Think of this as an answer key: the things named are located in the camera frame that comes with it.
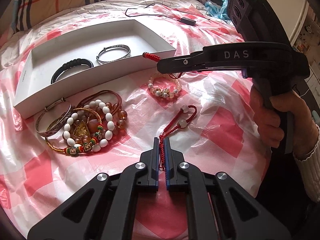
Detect red cord bracelet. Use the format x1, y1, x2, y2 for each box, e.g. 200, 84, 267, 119
142, 51, 185, 80

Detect red string bracelet white beads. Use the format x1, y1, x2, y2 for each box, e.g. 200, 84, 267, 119
159, 105, 197, 171

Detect gold cord pendant bracelet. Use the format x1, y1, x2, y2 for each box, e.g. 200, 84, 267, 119
45, 107, 104, 157

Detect white bead bracelet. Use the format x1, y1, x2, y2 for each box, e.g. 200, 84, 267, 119
62, 99, 115, 153

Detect brown cord bracelet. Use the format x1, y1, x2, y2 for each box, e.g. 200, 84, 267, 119
75, 89, 123, 116

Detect wide engraved silver bangle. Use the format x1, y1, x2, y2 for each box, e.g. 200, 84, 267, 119
35, 98, 73, 138

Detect white knit sleeve forearm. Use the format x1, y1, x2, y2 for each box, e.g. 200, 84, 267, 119
293, 125, 319, 203

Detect person's right hand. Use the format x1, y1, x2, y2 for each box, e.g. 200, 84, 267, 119
250, 87, 319, 160

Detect white striped bed quilt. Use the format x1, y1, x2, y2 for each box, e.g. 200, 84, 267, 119
0, 0, 208, 66

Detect white cabinet with tree decal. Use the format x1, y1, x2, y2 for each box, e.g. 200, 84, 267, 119
267, 0, 309, 44

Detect blue plastic bag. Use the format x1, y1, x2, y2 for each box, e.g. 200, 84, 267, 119
186, 0, 232, 21

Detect pink checkered plastic sheet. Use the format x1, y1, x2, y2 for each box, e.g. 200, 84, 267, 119
0, 3, 272, 240

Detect thin silver bangle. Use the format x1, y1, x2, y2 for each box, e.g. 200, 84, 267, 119
96, 44, 131, 64

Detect white shallow cardboard box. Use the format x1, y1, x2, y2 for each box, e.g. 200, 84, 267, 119
14, 20, 176, 119

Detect black cable with inline box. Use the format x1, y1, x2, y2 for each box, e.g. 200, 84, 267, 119
124, 2, 212, 27

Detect pink pearl bead bracelet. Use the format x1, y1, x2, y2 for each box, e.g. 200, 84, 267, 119
147, 73, 182, 99

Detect amber bead bracelet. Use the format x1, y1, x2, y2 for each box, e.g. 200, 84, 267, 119
75, 101, 129, 144

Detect black braided bracelet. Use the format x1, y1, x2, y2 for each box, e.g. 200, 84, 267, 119
50, 58, 94, 85

